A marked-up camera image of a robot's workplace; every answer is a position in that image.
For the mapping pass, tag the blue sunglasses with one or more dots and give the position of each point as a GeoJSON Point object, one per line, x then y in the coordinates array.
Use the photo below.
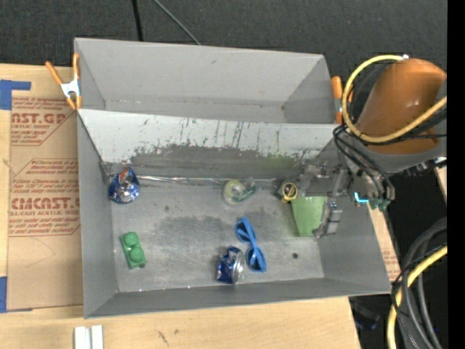
{"type": "Point", "coordinates": [254, 256]}

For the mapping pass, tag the brown cardboard board red print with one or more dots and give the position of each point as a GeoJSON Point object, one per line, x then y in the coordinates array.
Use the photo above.
{"type": "Point", "coordinates": [43, 264]}

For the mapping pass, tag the crushed blue drink can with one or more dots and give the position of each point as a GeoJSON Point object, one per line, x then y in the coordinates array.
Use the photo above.
{"type": "Point", "coordinates": [230, 267]}
{"type": "Point", "coordinates": [123, 191]}

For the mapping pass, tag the grey metal bin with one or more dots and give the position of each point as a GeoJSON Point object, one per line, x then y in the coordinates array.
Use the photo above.
{"type": "Point", "coordinates": [203, 231]}

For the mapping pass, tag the green two-stud toy block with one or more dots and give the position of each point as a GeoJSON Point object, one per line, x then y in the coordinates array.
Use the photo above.
{"type": "Point", "coordinates": [132, 250]}

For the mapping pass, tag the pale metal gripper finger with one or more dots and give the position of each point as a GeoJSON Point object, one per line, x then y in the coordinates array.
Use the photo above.
{"type": "Point", "coordinates": [330, 216]}
{"type": "Point", "coordinates": [313, 180]}

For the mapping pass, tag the black and yellow round object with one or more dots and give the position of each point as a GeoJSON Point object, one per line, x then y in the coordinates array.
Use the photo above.
{"type": "Point", "coordinates": [288, 192]}

